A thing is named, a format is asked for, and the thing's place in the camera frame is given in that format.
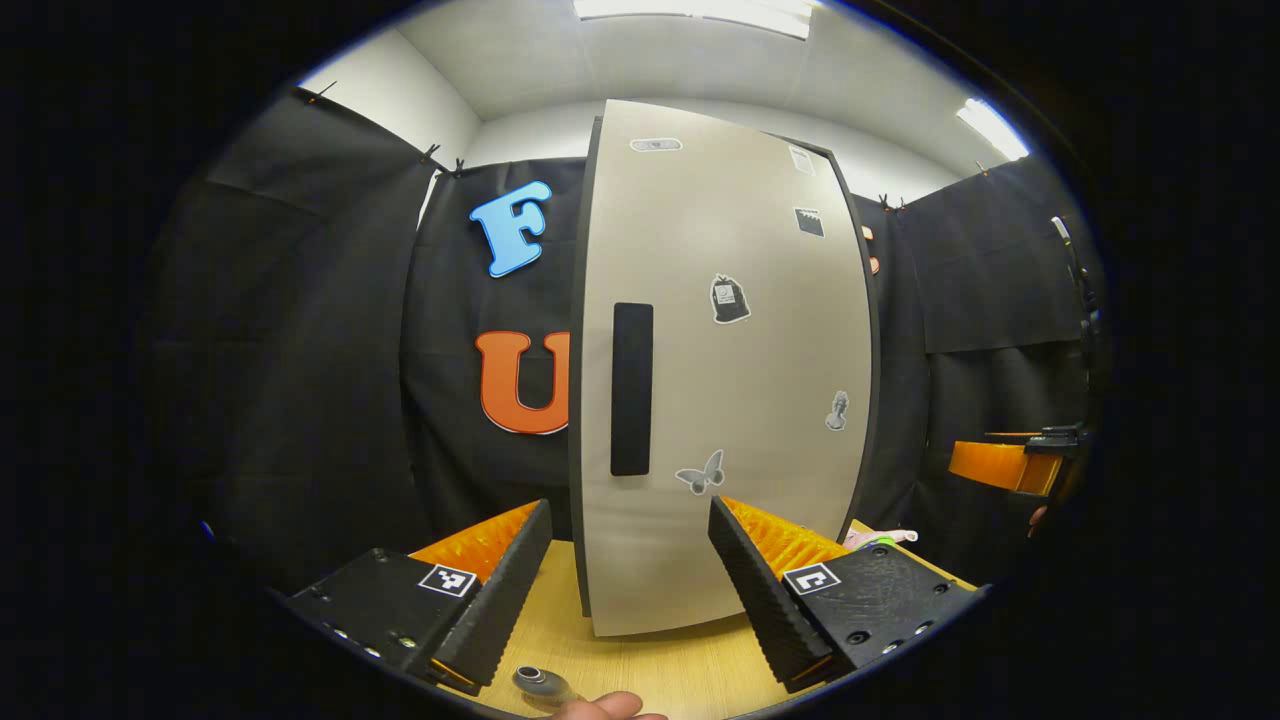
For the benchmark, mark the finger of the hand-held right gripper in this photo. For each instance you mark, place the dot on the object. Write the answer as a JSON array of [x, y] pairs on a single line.
[[1060, 437], [990, 465]]

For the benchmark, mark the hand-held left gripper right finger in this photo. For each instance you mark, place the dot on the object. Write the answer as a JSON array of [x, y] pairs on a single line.
[[765, 600]]

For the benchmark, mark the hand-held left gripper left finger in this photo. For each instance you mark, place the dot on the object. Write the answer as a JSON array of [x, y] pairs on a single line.
[[500, 600]]

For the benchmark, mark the grey cabinet door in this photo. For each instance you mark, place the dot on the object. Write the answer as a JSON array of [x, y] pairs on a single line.
[[750, 400]]

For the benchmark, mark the pink and green plush toy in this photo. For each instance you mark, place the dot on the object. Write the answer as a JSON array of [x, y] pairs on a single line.
[[880, 540]]

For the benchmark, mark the small ceiling light panel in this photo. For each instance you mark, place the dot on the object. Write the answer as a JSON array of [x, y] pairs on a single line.
[[992, 128]]

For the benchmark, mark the black backdrop cloth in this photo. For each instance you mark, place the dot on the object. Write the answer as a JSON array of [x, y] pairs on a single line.
[[300, 350]]

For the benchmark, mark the long ceiling light panel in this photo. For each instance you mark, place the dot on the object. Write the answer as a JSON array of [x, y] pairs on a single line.
[[690, 15]]

